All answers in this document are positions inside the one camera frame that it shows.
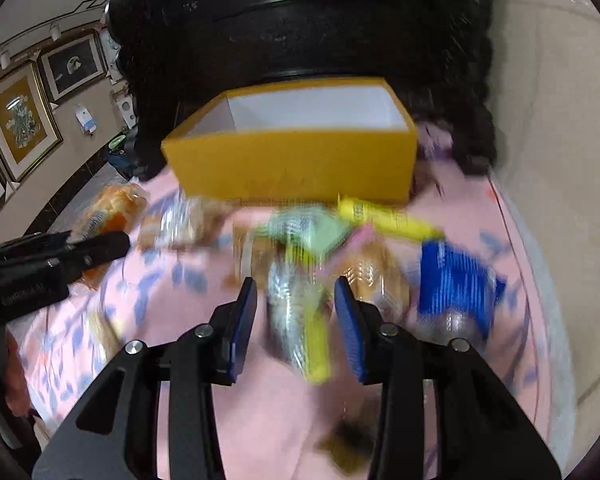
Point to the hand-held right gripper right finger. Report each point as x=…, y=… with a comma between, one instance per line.
x=352, y=332

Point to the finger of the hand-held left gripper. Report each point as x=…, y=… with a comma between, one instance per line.
x=100, y=248

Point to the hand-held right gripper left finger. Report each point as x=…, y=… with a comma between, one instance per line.
x=242, y=330

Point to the yellow corn-shaped packet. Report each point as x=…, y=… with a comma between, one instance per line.
x=115, y=210

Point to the clear yellow packet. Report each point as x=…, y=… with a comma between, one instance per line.
x=295, y=320

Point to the brown cracker packet white band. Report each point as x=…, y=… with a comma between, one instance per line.
x=180, y=225
x=252, y=255

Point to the green snack packet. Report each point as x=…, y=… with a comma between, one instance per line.
x=325, y=232

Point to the blue snack packet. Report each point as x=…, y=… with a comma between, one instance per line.
x=455, y=280

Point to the yellow bar packet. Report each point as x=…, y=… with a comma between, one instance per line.
x=390, y=217

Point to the yellow cardboard box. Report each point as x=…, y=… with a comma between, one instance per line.
x=290, y=165

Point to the person's left forearm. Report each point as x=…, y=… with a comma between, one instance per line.
x=17, y=380

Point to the round cake clear packet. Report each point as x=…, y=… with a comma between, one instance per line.
x=380, y=275

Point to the pink floral blanket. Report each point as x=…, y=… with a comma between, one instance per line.
x=280, y=425

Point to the framed yellow painting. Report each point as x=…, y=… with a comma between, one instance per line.
x=22, y=120

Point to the framed dark painting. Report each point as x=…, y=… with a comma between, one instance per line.
x=75, y=65

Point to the carved dark wooden chair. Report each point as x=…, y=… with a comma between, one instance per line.
x=305, y=25

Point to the white wall dispenser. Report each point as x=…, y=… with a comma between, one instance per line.
x=85, y=117

